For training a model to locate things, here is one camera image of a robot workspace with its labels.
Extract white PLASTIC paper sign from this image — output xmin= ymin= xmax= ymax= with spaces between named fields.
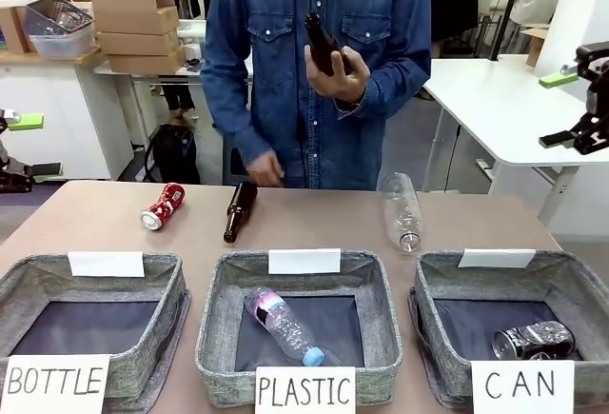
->
xmin=254 ymin=365 xmax=358 ymax=414

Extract person's left forearm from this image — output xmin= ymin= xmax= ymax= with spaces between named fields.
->
xmin=335 ymin=49 xmax=434 ymax=113

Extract person's right forearm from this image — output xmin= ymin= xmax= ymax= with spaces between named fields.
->
xmin=201 ymin=94 xmax=270 ymax=168

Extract brown glass beer bottle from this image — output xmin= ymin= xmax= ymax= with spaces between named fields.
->
xmin=304 ymin=12 xmax=356 ymax=77
xmin=223 ymin=180 xmax=260 ymax=245

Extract bystander's dark trouser legs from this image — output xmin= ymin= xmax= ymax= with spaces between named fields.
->
xmin=161 ymin=83 xmax=197 ymax=125

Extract person's blue denim shirt torso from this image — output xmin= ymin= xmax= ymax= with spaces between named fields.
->
xmin=200 ymin=0 xmax=434 ymax=191

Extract white CAN paper sign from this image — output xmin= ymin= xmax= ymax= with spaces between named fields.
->
xmin=470 ymin=359 xmax=577 ymax=414

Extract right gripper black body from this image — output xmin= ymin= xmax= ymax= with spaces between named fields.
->
xmin=584 ymin=75 xmax=609 ymax=123

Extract open cardboard box with flap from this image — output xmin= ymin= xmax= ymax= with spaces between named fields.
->
xmin=518 ymin=23 xmax=554 ymax=69

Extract plastic bottle with blue cap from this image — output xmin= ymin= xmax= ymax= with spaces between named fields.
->
xmin=243 ymin=286 xmax=330 ymax=368

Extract black backpack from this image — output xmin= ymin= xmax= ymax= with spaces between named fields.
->
xmin=143 ymin=123 xmax=202 ymax=185

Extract person's right hand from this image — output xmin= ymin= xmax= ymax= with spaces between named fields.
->
xmin=243 ymin=149 xmax=287 ymax=189

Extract large white table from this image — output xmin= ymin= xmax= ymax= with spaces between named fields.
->
xmin=420 ymin=53 xmax=609 ymax=226

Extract blank white card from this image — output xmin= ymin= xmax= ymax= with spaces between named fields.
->
xmin=457 ymin=247 xmax=538 ymax=270
xmin=67 ymin=250 xmax=146 ymax=279
xmin=267 ymin=248 xmax=343 ymax=276

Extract grey fabric basket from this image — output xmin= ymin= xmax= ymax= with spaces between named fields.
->
xmin=194 ymin=249 xmax=403 ymax=408
xmin=0 ymin=251 xmax=192 ymax=404
xmin=407 ymin=249 xmax=609 ymax=408

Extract flat cardboard box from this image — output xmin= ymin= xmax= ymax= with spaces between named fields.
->
xmin=105 ymin=45 xmax=187 ymax=75
xmin=95 ymin=27 xmax=182 ymax=57

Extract white cabinet with wooden top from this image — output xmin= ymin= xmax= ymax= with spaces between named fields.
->
xmin=0 ymin=46 xmax=136 ymax=182

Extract crushed silver can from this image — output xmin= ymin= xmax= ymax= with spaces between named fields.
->
xmin=491 ymin=320 xmax=578 ymax=361

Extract white BOTTLE paper sign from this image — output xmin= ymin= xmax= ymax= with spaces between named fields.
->
xmin=0 ymin=353 xmax=112 ymax=414

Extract clear plastic tub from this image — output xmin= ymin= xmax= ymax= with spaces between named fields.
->
xmin=29 ymin=23 xmax=97 ymax=60

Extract metal mesh basket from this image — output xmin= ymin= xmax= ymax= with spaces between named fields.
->
xmin=23 ymin=0 xmax=95 ymax=37

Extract small brown cardboard box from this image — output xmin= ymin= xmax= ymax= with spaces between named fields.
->
xmin=0 ymin=4 xmax=35 ymax=55

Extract red soda can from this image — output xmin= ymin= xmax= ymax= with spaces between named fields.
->
xmin=140 ymin=183 xmax=187 ymax=232

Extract clear empty plastic bottle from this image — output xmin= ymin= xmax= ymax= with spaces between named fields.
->
xmin=382 ymin=171 xmax=424 ymax=255

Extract person's left hand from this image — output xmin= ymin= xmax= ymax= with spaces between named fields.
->
xmin=304 ymin=45 xmax=370 ymax=104

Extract black tripod pole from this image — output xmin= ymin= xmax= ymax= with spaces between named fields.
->
xmin=489 ymin=0 xmax=525 ymax=62

